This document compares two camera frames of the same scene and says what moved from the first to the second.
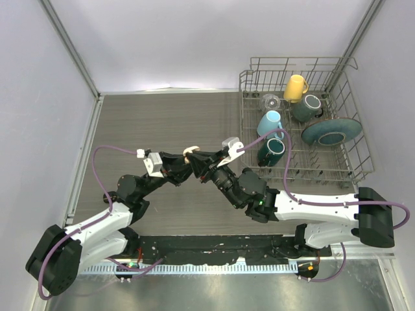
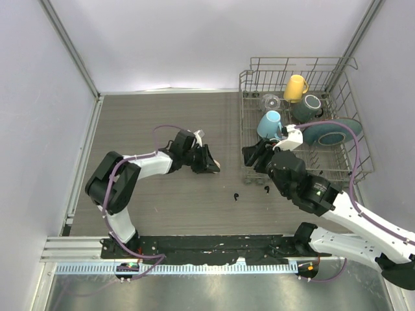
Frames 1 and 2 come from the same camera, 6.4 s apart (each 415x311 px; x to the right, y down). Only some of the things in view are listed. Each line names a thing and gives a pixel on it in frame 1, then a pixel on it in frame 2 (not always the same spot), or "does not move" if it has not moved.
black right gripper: x=199 y=161 -> x=251 y=153
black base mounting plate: x=234 y=249 does not move
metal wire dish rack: x=299 y=120 does not move
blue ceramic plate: x=331 y=131 does not move
